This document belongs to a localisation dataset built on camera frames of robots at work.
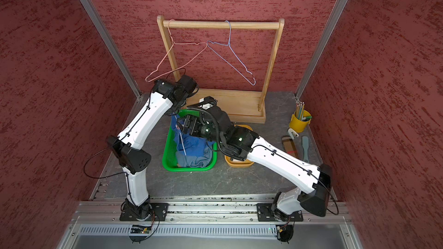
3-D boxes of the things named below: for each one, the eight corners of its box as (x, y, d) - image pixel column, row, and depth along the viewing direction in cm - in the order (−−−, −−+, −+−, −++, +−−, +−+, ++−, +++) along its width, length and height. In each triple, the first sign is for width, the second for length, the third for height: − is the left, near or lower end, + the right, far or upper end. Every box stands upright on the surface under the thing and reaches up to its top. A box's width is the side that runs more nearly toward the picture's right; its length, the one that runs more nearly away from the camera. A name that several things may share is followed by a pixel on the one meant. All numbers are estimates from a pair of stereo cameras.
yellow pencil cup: (290, 132, 103) (296, 122, 95) (286, 121, 109) (292, 110, 100) (306, 132, 103) (314, 122, 95) (302, 121, 109) (309, 110, 100)
